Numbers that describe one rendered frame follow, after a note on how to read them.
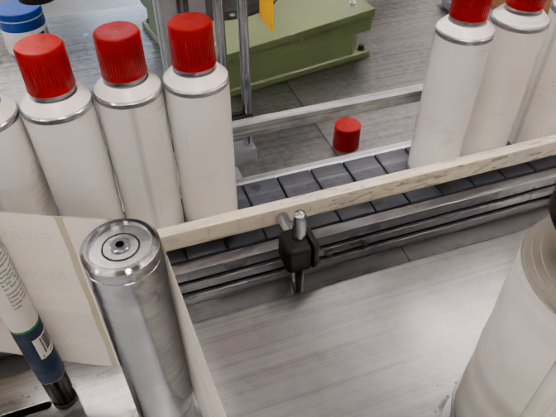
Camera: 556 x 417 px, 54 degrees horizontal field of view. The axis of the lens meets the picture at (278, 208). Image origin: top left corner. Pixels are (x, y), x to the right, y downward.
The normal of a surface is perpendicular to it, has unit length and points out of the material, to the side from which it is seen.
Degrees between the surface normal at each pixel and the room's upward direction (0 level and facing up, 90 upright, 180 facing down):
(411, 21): 0
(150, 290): 90
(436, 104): 90
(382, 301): 0
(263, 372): 0
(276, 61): 90
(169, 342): 90
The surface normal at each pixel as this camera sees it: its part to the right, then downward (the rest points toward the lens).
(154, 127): 0.72, 0.48
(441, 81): -0.70, 0.49
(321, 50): 0.49, 0.60
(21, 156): 0.93, 0.25
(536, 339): -0.89, 0.32
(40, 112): -0.08, -0.09
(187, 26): 0.00, -0.75
